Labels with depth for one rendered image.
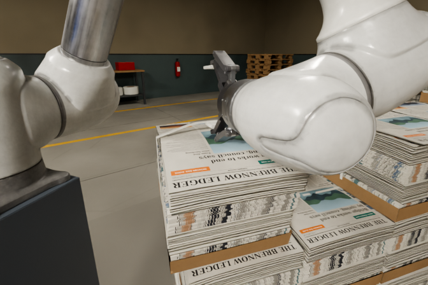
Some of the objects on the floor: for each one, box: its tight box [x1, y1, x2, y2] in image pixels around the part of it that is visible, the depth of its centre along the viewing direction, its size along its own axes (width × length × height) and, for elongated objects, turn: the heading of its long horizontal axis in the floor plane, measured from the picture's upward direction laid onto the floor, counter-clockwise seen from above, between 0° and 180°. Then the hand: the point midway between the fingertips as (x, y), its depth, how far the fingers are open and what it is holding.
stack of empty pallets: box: [246, 54, 294, 80], centre depth 725 cm, size 126×86×130 cm
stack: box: [174, 174, 428, 285], centre depth 93 cm, size 39×117×83 cm, turn 107°
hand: (211, 95), depth 58 cm, fingers open, 13 cm apart
